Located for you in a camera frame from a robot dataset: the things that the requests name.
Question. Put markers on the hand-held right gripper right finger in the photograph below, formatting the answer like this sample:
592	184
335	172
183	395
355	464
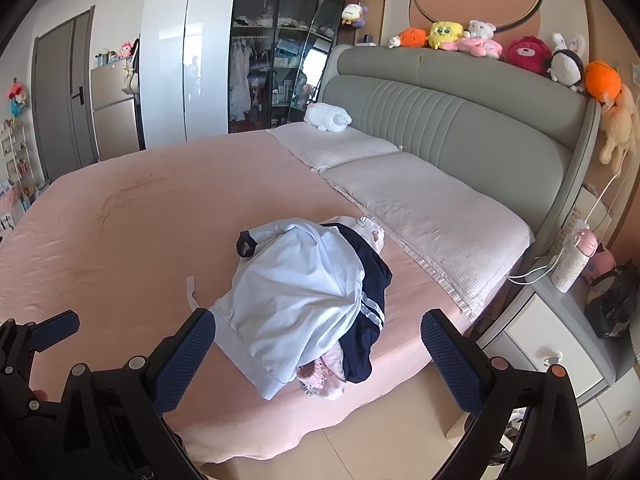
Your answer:
450	360

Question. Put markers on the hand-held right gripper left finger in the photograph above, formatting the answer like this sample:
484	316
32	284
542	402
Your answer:
185	360

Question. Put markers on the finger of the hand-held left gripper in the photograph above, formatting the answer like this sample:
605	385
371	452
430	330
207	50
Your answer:
52	331

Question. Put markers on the light blue shirt navy trim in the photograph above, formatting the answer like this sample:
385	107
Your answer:
300	300

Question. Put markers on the white nightstand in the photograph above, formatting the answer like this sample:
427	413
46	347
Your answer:
550	340

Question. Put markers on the navy skirt with white stripes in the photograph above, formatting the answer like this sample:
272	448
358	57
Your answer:
370	280

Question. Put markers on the bed with pink sheet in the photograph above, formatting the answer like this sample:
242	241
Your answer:
125	240

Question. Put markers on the pink frilly garment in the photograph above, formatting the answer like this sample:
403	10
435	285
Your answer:
325	372

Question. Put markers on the pale pink quilted pillow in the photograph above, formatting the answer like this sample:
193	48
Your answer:
330	147
425	220

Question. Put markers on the white bottle pink lid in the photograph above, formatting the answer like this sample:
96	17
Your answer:
570	265

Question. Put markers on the black bag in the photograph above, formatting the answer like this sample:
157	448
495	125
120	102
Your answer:
612	305

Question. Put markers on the pink round toy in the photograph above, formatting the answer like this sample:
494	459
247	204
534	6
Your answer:
600	262

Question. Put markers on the white shelf rack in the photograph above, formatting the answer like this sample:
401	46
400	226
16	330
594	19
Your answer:
12	155

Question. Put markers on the white carton box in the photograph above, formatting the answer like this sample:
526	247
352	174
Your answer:
592	210

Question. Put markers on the beige two-door refrigerator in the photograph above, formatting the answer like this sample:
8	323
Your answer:
115	120

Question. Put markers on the grey door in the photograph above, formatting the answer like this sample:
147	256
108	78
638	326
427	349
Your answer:
60	100

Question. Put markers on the grey padded headboard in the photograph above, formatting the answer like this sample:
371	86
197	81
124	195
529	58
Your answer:
450	125

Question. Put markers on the white handbag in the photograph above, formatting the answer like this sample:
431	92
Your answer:
130	82

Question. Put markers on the white plush toy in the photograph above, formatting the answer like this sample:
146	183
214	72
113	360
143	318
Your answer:
327	116

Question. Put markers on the cream long-eared plush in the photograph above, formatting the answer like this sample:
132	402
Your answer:
617	125

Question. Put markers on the pink haired doll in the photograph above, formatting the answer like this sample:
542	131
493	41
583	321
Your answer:
126	49

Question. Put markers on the white glossy wardrobe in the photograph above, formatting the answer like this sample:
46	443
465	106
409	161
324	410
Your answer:
185	60

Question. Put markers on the black glass door cabinet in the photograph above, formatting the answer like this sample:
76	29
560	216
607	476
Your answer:
270	60

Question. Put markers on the magenta bear plush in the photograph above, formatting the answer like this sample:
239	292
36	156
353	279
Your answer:
527	55

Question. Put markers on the orange carrot plush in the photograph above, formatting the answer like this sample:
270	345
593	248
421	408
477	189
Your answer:
602	80

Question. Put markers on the white bear plush pink dress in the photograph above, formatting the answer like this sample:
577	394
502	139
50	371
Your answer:
480	40

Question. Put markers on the small white plush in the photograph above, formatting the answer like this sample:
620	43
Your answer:
395	41

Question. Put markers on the round orange plush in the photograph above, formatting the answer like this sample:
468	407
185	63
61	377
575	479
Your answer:
414	37

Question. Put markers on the yellow sponge plush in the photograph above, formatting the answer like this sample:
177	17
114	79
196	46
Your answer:
446	35

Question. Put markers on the black oval standing mirror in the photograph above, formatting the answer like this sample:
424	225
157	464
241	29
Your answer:
320	60

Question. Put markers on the small dark box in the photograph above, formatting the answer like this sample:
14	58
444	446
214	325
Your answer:
369	39

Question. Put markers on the white and purple plush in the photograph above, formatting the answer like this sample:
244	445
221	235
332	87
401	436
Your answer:
354	14

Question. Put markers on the red haired wall doll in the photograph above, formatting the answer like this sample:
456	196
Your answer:
19	100

